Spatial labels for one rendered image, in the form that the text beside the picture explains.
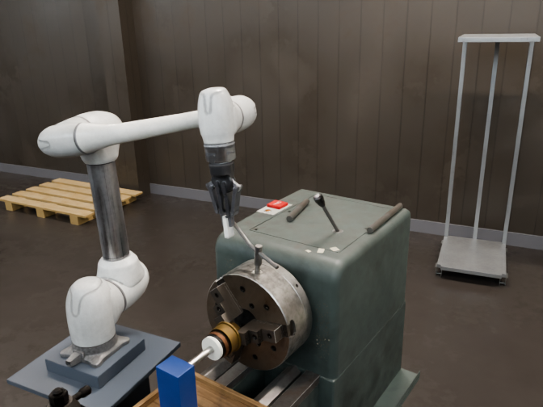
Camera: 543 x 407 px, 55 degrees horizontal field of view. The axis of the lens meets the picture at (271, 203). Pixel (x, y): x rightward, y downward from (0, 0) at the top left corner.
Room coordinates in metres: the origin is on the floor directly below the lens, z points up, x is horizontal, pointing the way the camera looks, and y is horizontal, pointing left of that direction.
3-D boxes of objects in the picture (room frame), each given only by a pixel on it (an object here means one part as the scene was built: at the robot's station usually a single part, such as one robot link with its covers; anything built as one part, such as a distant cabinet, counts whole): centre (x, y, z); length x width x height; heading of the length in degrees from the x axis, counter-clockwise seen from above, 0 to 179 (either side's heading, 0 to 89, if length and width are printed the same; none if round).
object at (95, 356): (1.63, 0.67, 0.83); 0.22 x 0.18 x 0.06; 154
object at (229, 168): (1.49, 0.14, 1.50); 0.08 x 0.07 x 0.09; 54
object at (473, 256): (3.82, -1.61, 0.89); 0.66 x 0.55 x 1.79; 154
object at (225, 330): (1.27, 0.14, 1.08); 0.09 x 0.09 x 0.09; 54
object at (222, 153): (1.49, 0.15, 1.57); 0.09 x 0.09 x 0.06
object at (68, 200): (5.56, 2.24, 0.06); 1.37 x 0.91 x 0.12; 64
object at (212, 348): (1.18, 0.21, 1.08); 0.13 x 0.07 x 0.07; 144
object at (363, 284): (1.73, -0.16, 1.06); 0.59 x 0.48 x 0.39; 144
